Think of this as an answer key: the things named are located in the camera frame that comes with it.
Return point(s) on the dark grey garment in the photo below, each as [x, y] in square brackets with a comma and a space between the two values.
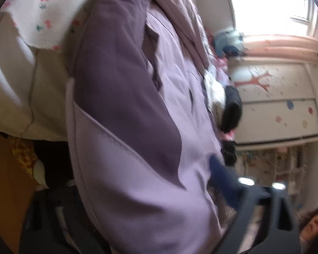
[232, 108]

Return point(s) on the white quilted garment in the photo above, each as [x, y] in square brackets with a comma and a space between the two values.
[214, 92]

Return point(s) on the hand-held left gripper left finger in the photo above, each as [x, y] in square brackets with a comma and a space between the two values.
[47, 230]

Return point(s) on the white ladder shelf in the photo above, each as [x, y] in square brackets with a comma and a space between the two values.
[281, 172]

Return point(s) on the window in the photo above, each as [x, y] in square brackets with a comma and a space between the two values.
[267, 5]

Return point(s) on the purple two-tone jacket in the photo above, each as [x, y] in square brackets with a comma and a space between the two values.
[137, 137]

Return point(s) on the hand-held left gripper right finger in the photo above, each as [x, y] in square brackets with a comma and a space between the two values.
[221, 176]

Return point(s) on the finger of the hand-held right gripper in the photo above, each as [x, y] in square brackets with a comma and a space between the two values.
[228, 153]

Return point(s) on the yellow patterned cloth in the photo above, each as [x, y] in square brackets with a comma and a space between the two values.
[22, 150]

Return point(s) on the tree wall sticker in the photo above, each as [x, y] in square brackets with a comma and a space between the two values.
[254, 80]

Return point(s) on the person's head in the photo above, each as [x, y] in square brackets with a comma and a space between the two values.
[316, 225]

